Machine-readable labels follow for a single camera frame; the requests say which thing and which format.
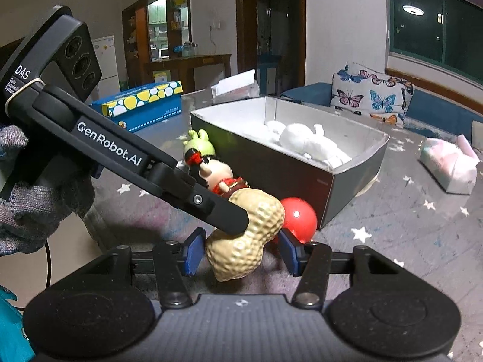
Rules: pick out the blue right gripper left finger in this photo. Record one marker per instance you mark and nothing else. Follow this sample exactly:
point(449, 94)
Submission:
point(193, 251)

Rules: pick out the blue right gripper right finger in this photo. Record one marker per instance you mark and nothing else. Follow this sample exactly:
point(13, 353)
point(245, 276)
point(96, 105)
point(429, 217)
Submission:
point(292, 252)

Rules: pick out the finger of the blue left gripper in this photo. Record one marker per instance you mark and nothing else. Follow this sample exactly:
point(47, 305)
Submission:
point(182, 191)

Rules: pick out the red dress girl figurine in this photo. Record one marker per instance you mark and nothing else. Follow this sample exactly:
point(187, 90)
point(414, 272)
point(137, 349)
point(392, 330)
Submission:
point(213, 174)

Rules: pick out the red round toy figure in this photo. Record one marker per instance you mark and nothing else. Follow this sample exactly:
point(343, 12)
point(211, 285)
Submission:
point(300, 218)

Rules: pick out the tan peanut toy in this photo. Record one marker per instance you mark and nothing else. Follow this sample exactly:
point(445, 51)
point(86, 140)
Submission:
point(234, 257)

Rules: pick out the green alien toy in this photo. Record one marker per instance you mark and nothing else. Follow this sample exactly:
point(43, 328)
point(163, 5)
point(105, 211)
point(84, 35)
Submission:
point(198, 142)

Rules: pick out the white plush rabbit doll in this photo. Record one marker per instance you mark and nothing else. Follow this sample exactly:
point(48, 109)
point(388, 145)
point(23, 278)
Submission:
point(310, 143)

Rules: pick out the grey gloved left hand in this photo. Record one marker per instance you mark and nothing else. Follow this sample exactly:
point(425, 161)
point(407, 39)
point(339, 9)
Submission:
point(37, 203)

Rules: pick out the white refrigerator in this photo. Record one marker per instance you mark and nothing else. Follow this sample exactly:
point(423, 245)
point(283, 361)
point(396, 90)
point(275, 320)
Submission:
point(109, 83)

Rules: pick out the black white storage box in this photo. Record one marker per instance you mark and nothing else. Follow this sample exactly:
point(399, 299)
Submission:
point(282, 173)

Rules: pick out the blue yellow spotted carton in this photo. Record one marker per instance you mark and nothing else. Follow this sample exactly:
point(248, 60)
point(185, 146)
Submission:
point(143, 106)

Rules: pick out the white tissue box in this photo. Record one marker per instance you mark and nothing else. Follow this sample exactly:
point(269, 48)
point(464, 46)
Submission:
point(241, 86)

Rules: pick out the wooden display cabinet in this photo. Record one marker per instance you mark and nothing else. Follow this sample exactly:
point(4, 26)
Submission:
point(152, 29)

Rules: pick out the wooden counter table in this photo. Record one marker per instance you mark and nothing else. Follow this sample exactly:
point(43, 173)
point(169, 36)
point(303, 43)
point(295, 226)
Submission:
point(183, 68)

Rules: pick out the butterfly print pillow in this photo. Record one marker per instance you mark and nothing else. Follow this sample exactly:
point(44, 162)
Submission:
point(368, 93)

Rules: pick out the pastel tissue pack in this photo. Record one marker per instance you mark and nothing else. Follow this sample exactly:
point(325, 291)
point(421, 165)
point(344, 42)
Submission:
point(452, 165)

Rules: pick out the blue sofa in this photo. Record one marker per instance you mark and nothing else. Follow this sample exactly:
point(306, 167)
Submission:
point(427, 115)

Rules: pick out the dark window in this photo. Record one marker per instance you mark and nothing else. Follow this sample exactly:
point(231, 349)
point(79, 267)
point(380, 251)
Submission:
point(446, 33)

